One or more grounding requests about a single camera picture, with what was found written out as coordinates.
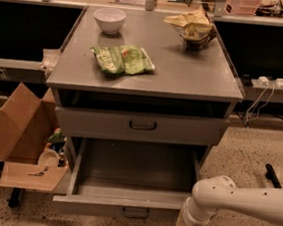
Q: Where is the white cable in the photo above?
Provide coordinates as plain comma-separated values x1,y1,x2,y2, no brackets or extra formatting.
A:
242,80,277,129

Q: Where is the black floor bar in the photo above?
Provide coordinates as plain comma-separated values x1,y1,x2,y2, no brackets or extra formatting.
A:
265,164,282,188

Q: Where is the pink plastic container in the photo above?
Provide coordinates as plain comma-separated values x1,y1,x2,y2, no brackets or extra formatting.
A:
225,0,261,16

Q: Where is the brown cardboard box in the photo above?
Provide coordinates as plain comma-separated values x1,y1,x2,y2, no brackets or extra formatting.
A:
0,84,68,192

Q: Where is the grey top drawer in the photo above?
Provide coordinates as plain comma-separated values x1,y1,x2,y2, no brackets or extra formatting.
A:
56,106,229,146

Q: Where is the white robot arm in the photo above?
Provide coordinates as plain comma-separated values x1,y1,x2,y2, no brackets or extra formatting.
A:
175,175,283,226

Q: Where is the green chip bag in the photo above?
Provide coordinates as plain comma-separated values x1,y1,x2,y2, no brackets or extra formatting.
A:
91,45,155,76

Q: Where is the grey drawer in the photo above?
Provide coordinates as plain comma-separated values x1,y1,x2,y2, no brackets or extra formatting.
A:
56,106,229,146
53,138,200,221

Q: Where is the green item in box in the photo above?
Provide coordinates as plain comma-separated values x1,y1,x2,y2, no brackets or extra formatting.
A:
48,127,65,143

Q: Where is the yellow brown chip bag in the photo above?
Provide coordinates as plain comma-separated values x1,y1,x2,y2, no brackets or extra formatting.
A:
163,7,216,52

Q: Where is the white ceramic bowl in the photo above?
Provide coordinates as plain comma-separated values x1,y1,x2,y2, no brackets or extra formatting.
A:
94,7,126,35

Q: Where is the grey drawer cabinet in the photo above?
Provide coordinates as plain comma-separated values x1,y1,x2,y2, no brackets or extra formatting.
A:
47,8,242,160

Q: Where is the white cup in box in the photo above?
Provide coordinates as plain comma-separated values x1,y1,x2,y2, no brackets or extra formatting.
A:
38,149,59,167

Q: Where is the white power adapter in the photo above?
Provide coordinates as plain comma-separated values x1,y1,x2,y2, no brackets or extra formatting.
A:
258,76,270,86

